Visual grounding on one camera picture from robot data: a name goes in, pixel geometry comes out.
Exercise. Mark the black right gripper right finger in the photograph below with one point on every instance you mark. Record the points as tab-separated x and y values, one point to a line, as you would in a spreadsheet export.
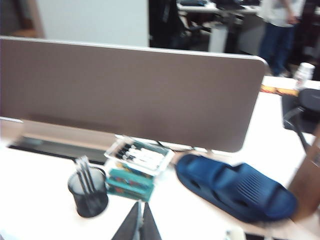
151	225

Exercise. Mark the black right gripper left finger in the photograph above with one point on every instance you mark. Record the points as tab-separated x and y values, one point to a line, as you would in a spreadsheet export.
130	225

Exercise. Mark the teal colourful card box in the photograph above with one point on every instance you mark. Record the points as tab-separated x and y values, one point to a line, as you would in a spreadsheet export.
130	183
127	192
130	173

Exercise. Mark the brown cardboard box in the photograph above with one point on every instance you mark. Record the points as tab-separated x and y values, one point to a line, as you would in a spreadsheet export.
307	185

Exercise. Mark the black mesh pen holder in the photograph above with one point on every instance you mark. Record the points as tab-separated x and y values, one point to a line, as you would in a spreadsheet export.
92	202

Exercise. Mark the black white marker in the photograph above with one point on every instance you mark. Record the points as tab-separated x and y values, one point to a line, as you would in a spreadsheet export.
130	151
145	160

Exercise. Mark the clear plastic tray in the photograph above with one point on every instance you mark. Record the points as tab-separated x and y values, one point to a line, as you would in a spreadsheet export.
140	156

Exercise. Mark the white grey stapler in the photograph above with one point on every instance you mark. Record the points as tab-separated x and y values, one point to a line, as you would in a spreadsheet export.
235	234

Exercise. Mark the dark blue slipper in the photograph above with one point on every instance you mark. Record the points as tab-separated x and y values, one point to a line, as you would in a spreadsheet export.
232	187

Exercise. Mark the brown desk partition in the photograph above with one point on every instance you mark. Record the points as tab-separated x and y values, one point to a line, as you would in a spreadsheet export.
125	95

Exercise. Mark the black office chair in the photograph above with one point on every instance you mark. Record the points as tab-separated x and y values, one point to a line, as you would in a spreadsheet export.
307	110

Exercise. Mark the white bottle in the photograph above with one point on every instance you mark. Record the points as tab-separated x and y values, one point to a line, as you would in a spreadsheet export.
303	75

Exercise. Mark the standing person in jeans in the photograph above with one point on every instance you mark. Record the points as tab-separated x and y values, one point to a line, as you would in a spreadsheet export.
277	37

